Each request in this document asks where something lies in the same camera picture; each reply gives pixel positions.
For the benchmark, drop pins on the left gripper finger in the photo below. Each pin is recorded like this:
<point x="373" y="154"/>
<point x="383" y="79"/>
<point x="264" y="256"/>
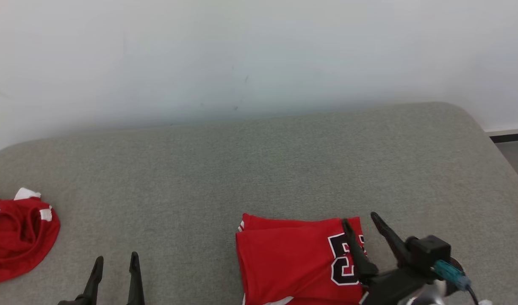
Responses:
<point x="94" y="284"/>
<point x="135" y="284"/>

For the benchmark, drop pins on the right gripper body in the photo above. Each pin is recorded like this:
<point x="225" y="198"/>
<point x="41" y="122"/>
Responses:
<point x="390" y="288"/>

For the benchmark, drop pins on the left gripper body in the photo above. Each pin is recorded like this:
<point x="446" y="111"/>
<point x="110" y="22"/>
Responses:
<point x="74" y="302"/>

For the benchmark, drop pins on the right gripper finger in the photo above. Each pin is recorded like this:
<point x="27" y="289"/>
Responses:
<point x="394" y="241"/>
<point x="360" y="254"/>

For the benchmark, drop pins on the red white basketball jersey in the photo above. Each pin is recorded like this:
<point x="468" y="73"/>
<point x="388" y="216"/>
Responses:
<point x="284" y="262"/>

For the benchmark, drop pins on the red shorts with white hem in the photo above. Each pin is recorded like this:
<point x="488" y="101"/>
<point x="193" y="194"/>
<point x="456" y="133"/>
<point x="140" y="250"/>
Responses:
<point x="17" y="245"/>

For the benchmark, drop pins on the black baseboard strip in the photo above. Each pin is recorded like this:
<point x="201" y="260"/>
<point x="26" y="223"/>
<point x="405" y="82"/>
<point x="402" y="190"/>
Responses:
<point x="511" y="137"/>

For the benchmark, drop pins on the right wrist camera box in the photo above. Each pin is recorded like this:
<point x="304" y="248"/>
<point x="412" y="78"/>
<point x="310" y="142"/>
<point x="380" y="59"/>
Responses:
<point x="428" y="254"/>

